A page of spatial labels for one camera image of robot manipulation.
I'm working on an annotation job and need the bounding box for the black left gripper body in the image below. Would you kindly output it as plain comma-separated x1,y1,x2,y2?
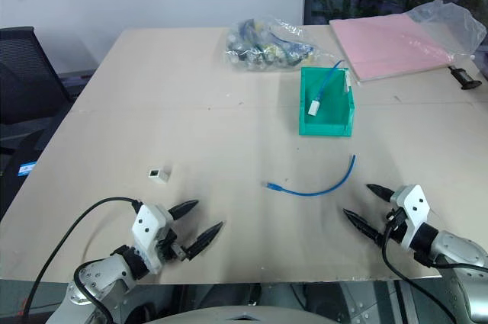
156,221,191,263

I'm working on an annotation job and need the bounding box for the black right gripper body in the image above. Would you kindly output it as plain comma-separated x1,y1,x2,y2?
380,206,407,247

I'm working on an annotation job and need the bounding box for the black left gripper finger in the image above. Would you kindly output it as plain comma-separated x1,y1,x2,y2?
169,199,201,222
181,220,225,261

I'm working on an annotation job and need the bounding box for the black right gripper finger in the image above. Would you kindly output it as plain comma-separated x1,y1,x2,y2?
365,183,396,204
342,207,385,245

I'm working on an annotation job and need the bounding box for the small white connector block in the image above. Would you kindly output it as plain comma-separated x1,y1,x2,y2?
148,165,172,181

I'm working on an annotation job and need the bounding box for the green plastic bin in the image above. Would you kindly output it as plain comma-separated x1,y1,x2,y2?
298,66,356,137

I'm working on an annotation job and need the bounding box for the grey robot torso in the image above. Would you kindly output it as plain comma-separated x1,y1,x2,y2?
144,303,344,324

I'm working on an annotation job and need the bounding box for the black table clamp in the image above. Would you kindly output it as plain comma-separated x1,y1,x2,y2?
447,66,483,91

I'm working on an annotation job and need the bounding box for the pink foam board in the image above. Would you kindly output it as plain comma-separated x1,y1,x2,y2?
329,12,459,84

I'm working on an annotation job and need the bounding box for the clear empty plastic bag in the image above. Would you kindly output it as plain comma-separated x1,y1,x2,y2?
403,0,488,60

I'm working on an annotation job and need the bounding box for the black mesh office chair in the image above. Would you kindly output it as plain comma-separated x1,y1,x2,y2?
0,26,76,222

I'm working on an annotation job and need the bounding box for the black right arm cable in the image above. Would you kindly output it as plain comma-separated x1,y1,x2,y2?
380,209,453,302

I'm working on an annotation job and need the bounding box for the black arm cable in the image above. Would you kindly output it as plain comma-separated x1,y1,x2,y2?
380,209,453,302
21,196,140,324

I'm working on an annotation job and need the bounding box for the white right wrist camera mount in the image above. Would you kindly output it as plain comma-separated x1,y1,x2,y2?
388,184,432,252

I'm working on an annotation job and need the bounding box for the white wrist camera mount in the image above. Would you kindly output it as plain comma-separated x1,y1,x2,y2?
388,184,432,252
131,204,175,274

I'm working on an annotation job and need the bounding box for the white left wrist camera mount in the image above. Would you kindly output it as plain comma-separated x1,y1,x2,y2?
131,204,175,274

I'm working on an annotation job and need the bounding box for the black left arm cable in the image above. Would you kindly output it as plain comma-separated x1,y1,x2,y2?
21,196,140,324

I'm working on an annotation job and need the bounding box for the blue cable with white coupler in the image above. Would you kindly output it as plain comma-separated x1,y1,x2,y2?
307,59,346,117

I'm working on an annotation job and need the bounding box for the clear bag of cables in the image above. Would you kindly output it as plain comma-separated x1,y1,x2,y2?
223,14,319,72

